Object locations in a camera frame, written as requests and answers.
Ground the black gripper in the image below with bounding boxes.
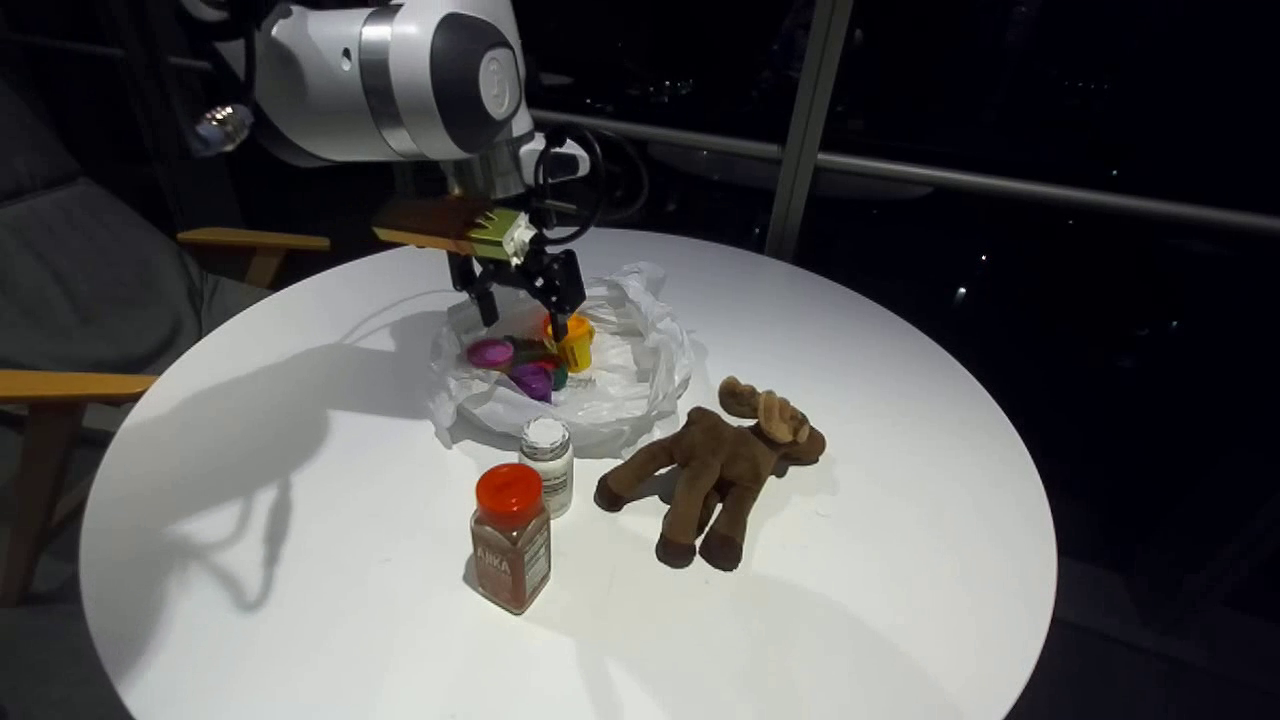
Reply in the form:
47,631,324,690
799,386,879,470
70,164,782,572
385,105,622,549
446,242,590,343

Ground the white lid pill bottle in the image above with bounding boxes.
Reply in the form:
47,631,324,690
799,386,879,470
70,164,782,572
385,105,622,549
517,416,579,521

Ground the red lid spice jar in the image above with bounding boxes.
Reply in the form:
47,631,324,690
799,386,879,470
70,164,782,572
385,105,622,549
469,460,555,620

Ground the brown moose plush toy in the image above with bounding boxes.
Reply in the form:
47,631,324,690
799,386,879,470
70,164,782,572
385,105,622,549
590,373,831,576

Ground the white plastic bag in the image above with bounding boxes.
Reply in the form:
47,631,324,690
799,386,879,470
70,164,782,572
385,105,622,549
426,260,699,460

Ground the purple toy fruit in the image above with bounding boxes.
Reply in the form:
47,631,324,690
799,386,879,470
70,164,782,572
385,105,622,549
513,362,562,406

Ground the grey wooden armchair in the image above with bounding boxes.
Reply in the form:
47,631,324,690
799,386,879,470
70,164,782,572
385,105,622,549
0,54,337,615

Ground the grey horizontal railing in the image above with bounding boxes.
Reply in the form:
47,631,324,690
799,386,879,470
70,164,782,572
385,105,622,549
532,107,1280,242

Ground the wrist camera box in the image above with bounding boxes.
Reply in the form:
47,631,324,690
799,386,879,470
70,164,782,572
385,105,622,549
370,198,539,263

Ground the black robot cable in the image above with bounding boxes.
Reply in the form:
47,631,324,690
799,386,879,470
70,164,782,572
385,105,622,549
527,130,609,252

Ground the grey window post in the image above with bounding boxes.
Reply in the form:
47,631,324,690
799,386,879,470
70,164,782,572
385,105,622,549
758,0,855,263

